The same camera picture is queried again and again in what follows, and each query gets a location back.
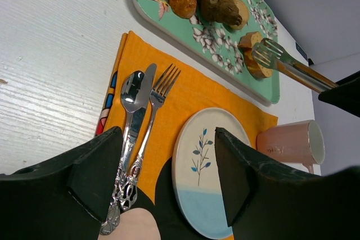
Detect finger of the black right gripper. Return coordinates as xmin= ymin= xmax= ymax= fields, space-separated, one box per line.
xmin=318 ymin=71 xmax=360 ymax=117

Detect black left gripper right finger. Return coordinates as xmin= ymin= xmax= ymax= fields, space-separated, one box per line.
xmin=214 ymin=128 xmax=359 ymax=239

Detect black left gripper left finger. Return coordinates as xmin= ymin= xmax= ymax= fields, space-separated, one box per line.
xmin=1 ymin=126 xmax=123 ymax=239

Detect silver metal tongs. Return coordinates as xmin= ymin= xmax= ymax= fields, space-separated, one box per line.
xmin=251 ymin=38 xmax=339 ymax=93

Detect sliced bread piece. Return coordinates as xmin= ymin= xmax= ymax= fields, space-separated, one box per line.
xmin=237 ymin=31 xmax=274 ymax=79

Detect pink white ceramic mug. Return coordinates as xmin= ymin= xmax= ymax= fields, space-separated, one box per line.
xmin=256 ymin=120 xmax=325 ymax=174

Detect white blue ceramic plate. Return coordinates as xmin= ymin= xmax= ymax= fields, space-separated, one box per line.
xmin=172 ymin=107 xmax=250 ymax=239

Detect orange cartoon placemat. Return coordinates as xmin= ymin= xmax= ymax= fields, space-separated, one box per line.
xmin=96 ymin=31 xmax=278 ymax=239

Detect silver table knife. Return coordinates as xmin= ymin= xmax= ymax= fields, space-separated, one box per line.
xmin=123 ymin=64 xmax=157 ymax=190

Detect silver spoon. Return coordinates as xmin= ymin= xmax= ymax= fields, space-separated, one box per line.
xmin=100 ymin=71 xmax=145 ymax=236

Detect pale round bun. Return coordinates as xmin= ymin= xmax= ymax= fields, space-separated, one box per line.
xmin=230 ymin=0 xmax=250 ymax=30

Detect silver fork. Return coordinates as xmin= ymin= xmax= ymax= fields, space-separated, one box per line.
xmin=120 ymin=65 xmax=181 ymax=211

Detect green floral tray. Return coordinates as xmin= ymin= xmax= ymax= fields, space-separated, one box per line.
xmin=133 ymin=0 xmax=280 ymax=104

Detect dark brown muffin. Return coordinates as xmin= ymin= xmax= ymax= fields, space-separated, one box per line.
xmin=197 ymin=0 xmax=242 ymax=25

